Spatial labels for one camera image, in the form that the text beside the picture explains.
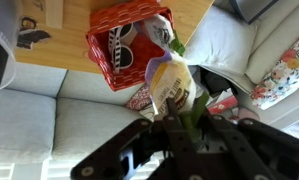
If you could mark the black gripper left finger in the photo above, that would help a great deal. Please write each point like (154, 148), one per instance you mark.
(145, 150)

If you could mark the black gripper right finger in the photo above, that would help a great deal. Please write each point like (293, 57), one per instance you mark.
(262, 146)

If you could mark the small red box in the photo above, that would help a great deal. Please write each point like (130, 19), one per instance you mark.
(223, 105)

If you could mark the white green cap drink pouch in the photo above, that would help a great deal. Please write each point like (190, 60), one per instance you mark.
(160, 31)

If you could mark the red patterned packet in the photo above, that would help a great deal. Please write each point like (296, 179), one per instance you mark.
(140, 98)

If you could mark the light grey sofa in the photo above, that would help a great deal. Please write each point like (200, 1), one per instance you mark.
(89, 130)

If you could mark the floral print pillow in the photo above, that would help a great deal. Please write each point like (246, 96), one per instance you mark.
(282, 76)

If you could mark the white striped sunglasses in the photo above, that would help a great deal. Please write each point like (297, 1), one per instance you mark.
(122, 55)

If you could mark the red woven basket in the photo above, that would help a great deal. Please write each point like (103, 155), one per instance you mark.
(102, 50)

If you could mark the dark cartoon sticker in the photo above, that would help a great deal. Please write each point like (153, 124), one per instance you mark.
(30, 35)

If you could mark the pale wooden strip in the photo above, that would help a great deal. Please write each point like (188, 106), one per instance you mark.
(54, 13)

